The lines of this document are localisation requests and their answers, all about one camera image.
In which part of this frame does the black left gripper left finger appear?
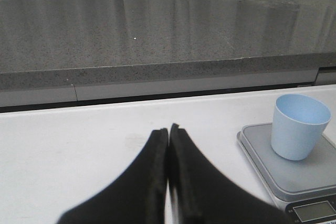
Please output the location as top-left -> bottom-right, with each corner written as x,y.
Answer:
58,129 -> 168,223

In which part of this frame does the silver digital kitchen scale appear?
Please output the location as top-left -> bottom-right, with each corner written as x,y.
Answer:
237,123 -> 335,223

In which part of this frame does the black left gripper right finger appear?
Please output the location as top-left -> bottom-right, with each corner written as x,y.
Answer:
168,124 -> 289,223

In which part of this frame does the grey stone counter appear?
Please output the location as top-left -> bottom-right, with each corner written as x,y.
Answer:
1,0 -> 335,107

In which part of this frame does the light blue plastic cup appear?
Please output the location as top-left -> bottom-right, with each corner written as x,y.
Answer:
271,94 -> 331,161

